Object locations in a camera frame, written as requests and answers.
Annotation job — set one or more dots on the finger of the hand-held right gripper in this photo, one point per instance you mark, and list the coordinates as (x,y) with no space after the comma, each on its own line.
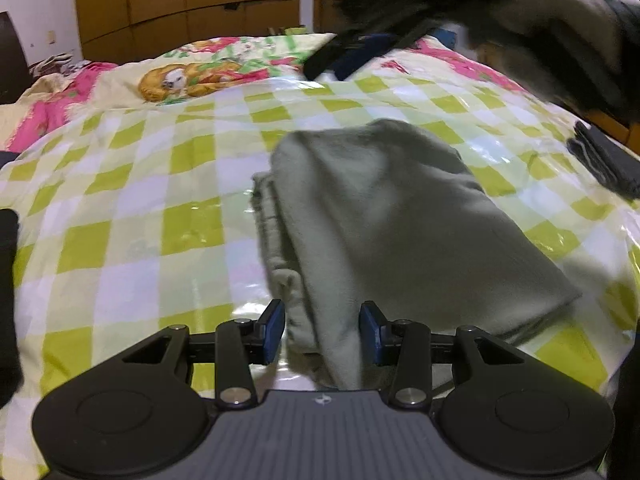
(365,55)
(325,60)

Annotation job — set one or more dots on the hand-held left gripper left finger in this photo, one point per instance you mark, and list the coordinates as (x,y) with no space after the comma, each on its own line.
(276,332)

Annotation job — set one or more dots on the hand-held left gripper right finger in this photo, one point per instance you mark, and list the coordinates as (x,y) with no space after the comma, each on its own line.
(372,335)

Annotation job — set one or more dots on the grey-green pants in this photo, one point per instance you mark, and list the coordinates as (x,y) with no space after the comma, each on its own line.
(400,220)

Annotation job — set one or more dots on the dark grey folded pants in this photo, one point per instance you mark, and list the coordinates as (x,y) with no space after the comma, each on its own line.
(607,160)

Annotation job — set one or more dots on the person's right hand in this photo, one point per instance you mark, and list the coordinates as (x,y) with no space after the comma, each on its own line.
(550,35)

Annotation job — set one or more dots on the green cloth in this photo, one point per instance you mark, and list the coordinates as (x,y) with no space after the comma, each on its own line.
(300,31)

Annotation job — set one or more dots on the wooden wardrobe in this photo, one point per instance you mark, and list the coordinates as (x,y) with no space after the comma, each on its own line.
(190,0)

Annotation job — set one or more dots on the checkered plastic bed cover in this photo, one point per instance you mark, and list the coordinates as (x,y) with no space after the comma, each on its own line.
(150,185)

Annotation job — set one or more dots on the zebra striped cloth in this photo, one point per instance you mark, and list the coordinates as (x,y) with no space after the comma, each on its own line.
(57,62)

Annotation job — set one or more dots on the person's dark clothing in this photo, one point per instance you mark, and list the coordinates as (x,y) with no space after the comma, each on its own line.
(631,410)

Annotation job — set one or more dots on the black cloth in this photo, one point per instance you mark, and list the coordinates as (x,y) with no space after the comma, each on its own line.
(7,300)

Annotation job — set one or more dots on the dark wooden headboard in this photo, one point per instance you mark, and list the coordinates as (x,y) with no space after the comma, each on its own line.
(12,60)

